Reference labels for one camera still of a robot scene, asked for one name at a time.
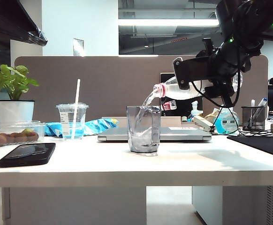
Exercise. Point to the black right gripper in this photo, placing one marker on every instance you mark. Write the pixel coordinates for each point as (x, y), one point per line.
(223, 63)

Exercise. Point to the blue and white marker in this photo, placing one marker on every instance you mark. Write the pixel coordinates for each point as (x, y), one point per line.
(262, 102)

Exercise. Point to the white and red sticker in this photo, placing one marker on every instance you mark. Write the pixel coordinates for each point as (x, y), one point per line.
(179, 128)

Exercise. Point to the long white ceiling light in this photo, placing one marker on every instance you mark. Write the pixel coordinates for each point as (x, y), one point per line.
(167, 22)

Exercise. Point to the clear plastic fruit container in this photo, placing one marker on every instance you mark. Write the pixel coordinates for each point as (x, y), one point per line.
(40, 131)

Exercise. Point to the gold foil wrapper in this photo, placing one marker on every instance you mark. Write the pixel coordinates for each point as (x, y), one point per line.
(211, 113)

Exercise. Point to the white plant pot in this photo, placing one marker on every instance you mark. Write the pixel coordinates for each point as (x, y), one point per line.
(14, 112)

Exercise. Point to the green round fruit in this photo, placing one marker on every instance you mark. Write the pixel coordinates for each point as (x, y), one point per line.
(26, 132)

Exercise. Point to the brown fabric desk divider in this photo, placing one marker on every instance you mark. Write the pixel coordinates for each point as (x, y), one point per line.
(103, 84)

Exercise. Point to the black mesh pen holder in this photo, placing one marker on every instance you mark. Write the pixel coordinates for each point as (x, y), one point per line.
(253, 119)

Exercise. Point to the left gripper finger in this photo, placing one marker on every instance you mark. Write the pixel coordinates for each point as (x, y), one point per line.
(7, 32)
(17, 18)

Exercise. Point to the silver closed laptop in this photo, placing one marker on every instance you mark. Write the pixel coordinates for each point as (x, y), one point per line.
(183, 136)

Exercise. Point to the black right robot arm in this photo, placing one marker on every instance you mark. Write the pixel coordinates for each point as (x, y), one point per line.
(249, 21)

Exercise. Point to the white drinking straw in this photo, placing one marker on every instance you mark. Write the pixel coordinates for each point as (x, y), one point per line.
(78, 91)

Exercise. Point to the small clear sanitizer pump bottle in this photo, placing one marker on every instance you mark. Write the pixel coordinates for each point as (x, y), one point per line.
(194, 111)

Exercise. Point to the glossy black monitor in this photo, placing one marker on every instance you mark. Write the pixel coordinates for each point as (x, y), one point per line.
(167, 77)

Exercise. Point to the clear glass mug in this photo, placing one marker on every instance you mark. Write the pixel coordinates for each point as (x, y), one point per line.
(141, 131)

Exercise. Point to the green leafy plant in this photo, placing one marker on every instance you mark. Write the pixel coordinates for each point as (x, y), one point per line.
(12, 82)

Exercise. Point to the blue snack bag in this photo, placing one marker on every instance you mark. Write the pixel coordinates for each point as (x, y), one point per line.
(96, 125)

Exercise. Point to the white pen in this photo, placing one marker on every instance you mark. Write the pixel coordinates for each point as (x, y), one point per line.
(252, 104)

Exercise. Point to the clear lidded plastic cup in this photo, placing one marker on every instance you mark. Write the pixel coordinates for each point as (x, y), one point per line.
(67, 122)

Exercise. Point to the black smartphone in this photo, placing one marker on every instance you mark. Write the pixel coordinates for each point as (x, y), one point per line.
(27, 154)

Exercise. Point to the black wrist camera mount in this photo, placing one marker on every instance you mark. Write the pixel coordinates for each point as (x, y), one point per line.
(208, 47)

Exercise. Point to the white wall notice paper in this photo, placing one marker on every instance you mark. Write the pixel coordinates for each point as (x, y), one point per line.
(78, 47)

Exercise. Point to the beige under-desk panel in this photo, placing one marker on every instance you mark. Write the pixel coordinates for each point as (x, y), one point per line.
(75, 206)

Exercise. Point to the black mouse pad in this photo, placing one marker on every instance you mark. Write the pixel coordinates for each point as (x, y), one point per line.
(263, 144)

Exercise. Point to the beige cardboard riser box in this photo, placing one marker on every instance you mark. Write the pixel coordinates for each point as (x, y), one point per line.
(169, 122)

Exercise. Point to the clear red-label water bottle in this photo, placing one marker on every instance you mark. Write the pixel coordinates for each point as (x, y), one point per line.
(181, 92)

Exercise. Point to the beige stapler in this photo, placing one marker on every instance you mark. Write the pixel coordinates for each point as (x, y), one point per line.
(203, 123)

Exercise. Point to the white vented desk cabinet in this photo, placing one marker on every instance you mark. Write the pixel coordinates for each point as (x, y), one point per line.
(244, 206)

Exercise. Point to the blue gel sanitizer pump bottle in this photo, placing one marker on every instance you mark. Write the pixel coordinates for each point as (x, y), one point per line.
(226, 123)

